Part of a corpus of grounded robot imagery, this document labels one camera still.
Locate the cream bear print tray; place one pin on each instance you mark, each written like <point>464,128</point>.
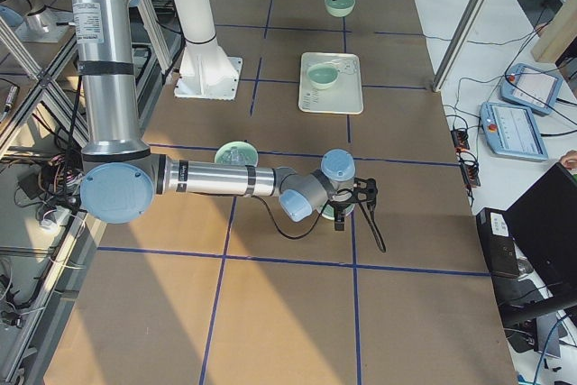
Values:
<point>344,97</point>

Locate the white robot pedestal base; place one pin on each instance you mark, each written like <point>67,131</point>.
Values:
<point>205,70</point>

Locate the black desktop box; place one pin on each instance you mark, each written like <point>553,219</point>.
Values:
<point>497,244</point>

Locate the clear ice cubes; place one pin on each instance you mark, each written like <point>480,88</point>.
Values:
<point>233,156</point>

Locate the blue teach pendant far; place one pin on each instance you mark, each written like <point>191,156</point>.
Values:
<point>531,87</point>

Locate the grey aluminium frame post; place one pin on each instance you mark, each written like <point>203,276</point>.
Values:
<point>460,37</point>

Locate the blue teach pendant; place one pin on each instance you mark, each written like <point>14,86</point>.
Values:
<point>531,87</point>
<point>511,131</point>

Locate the black computer monitor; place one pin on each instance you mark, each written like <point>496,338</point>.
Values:
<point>543,224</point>

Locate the green bowl on tray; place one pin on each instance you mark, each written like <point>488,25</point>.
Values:
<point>323,75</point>

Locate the blue teach pendant near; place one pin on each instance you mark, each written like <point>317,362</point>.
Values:
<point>511,131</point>

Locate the green bowl with ice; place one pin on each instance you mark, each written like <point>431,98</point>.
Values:
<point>249,151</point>

